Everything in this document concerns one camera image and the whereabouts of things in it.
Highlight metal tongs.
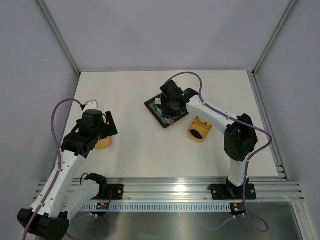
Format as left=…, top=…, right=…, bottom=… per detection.
left=161, top=104, right=174, bottom=125

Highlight orange lunch box lid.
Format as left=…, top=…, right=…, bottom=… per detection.
left=94, top=117, right=113, bottom=151

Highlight white tofu cube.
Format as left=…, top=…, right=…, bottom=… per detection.
left=154, top=98, right=162, bottom=105

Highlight white rice ball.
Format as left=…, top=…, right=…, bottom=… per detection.
left=197, top=117, right=207, bottom=125

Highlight black seaweed piece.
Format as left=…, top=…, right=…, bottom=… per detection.
left=190, top=129, right=203, bottom=139

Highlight orange lunch box base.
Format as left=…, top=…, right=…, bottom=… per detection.
left=187, top=116, right=213, bottom=143

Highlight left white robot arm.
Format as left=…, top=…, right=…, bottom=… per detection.
left=17, top=109, right=118, bottom=240

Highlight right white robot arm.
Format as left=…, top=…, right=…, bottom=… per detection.
left=160, top=86, right=258, bottom=198

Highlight square teal black plate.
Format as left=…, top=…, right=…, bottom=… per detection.
left=144, top=93, right=183, bottom=129

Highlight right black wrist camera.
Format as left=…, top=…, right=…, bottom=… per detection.
left=160, top=80, right=183, bottom=100

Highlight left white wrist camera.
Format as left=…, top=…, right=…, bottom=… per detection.
left=83, top=99, right=99, bottom=111

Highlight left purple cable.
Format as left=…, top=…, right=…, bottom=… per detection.
left=22, top=98, right=108, bottom=240

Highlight white slotted cable duct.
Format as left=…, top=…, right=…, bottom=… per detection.
left=80, top=202, right=231, bottom=213

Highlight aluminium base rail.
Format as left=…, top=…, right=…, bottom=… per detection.
left=34, top=176, right=305, bottom=203

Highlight left aluminium frame post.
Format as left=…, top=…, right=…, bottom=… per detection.
left=34, top=0, right=81, bottom=79

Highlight aluminium frame post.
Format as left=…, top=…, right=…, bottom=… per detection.
left=34, top=0, right=81, bottom=79
left=251, top=0, right=299, bottom=77

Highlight right aluminium frame post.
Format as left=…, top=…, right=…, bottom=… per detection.
left=251, top=0, right=299, bottom=77

